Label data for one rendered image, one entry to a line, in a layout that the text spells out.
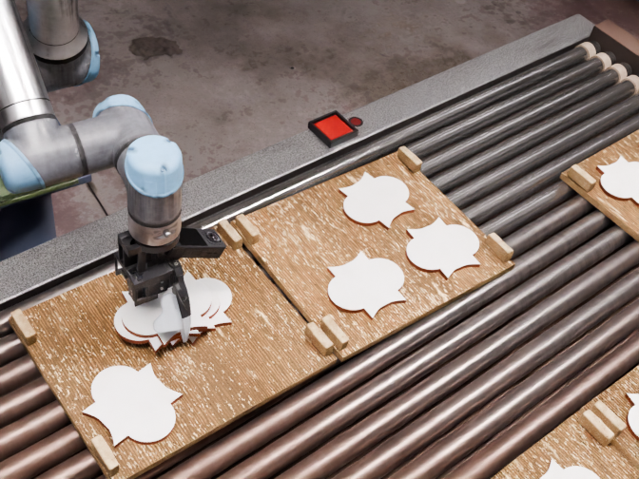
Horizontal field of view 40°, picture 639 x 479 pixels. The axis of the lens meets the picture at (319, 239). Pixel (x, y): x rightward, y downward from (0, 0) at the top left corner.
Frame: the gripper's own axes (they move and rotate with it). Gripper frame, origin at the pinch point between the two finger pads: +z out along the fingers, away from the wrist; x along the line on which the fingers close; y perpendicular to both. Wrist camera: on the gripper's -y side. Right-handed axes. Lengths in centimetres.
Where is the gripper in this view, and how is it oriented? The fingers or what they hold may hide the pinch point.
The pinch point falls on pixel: (167, 307)
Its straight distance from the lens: 147.1
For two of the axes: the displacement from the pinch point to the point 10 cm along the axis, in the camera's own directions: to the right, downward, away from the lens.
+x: 5.5, 6.7, -5.0
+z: -1.3, 6.6, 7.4
